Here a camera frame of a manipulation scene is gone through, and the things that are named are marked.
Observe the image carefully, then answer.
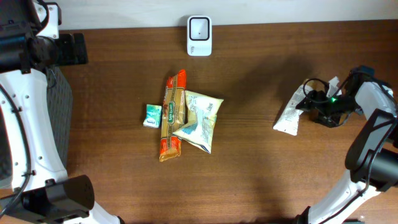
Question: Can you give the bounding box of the cream blue snack bag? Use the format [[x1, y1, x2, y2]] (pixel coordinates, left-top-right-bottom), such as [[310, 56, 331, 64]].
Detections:
[[173, 90, 224, 154]]

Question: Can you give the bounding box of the white barcode scanner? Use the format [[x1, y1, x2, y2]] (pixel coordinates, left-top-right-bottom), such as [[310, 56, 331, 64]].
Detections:
[[187, 16, 212, 57]]

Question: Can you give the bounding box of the orange San Remo pasta pack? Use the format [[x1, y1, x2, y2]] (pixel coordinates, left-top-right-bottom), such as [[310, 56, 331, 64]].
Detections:
[[159, 70, 187, 162]]

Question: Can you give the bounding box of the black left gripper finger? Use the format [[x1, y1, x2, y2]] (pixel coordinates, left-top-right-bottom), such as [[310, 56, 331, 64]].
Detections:
[[73, 33, 88, 64], [57, 34, 76, 66]]

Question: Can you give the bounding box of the small teal tissue pack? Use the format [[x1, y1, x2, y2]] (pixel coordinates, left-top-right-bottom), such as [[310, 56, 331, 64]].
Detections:
[[143, 105, 162, 128]]

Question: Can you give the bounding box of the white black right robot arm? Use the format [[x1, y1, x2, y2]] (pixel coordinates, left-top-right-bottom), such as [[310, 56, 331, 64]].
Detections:
[[294, 65, 397, 224]]

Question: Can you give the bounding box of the leaf pattern cream tube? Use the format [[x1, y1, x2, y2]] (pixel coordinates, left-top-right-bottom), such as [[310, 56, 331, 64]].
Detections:
[[273, 77, 340, 136]]

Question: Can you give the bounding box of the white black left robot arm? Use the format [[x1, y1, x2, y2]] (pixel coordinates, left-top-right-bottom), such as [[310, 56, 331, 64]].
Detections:
[[1, 1, 122, 223]]

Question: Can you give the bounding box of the grey plastic basket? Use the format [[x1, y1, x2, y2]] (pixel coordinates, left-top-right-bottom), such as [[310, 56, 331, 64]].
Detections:
[[0, 67, 74, 190]]

